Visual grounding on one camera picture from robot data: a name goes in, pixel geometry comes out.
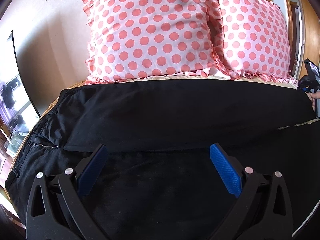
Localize pink polka-dot pillow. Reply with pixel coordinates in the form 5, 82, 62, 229
209, 0, 297, 84
82, 0, 223, 82

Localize left pink polka-dot pillow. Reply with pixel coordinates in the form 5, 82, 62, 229
82, 0, 223, 82

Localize right pink polka-dot pillow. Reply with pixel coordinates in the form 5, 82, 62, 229
209, 0, 297, 84

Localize right hand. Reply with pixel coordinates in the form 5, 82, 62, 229
306, 90, 320, 112

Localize black pants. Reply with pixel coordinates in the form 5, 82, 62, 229
5, 80, 319, 239

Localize cream bed sheet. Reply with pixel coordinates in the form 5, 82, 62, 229
10, 73, 320, 205

